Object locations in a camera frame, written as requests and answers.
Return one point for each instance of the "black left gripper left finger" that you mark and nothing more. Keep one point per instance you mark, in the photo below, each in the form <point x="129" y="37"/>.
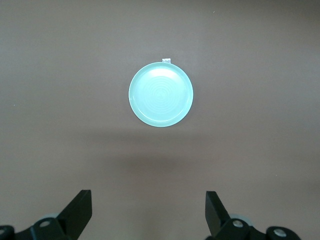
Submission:
<point x="75" y="212"/>

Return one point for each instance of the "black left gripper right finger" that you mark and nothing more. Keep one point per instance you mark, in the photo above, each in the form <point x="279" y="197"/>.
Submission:
<point x="217" y="215"/>

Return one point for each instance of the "pale green round plate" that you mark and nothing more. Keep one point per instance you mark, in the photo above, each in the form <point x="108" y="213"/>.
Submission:
<point x="161" y="95"/>

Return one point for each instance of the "brown table cloth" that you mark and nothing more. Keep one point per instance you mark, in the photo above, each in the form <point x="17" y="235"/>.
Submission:
<point x="62" y="100"/>

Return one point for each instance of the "small square sticker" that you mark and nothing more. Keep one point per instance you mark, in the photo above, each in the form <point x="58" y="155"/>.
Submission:
<point x="166" y="60"/>

